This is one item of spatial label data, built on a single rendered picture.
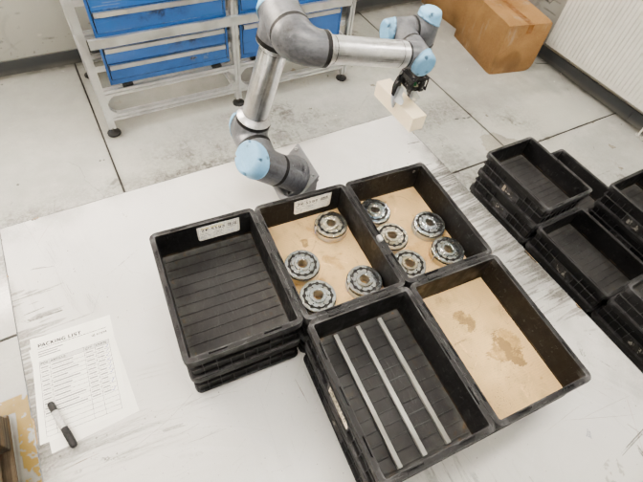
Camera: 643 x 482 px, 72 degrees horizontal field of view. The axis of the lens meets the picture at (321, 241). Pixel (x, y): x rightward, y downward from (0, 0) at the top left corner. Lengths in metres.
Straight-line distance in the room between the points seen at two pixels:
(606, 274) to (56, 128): 3.14
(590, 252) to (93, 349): 2.07
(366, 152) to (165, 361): 1.11
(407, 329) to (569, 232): 1.33
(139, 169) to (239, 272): 1.64
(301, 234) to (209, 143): 1.65
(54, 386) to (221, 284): 0.51
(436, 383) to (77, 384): 0.95
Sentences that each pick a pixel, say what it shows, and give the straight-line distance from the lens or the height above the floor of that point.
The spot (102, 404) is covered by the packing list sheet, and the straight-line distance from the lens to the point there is 1.35.
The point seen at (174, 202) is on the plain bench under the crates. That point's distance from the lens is 1.66.
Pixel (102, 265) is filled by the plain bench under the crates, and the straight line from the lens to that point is 1.56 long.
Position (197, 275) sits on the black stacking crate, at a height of 0.83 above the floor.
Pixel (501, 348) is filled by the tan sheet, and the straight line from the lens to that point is 1.34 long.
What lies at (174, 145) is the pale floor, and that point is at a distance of 2.94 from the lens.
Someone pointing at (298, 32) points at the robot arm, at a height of 1.35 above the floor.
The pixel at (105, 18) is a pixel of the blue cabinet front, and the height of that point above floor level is 0.69.
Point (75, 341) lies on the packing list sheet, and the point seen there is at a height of 0.70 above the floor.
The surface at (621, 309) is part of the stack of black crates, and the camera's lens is 2.12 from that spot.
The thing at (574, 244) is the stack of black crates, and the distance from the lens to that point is 2.38.
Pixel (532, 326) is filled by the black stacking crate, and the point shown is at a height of 0.88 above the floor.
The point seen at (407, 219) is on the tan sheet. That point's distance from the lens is 1.48.
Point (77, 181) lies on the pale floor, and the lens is 2.87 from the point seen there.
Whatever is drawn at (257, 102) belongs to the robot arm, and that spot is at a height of 1.07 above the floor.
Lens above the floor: 1.92
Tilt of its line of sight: 53 degrees down
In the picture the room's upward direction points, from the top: 9 degrees clockwise
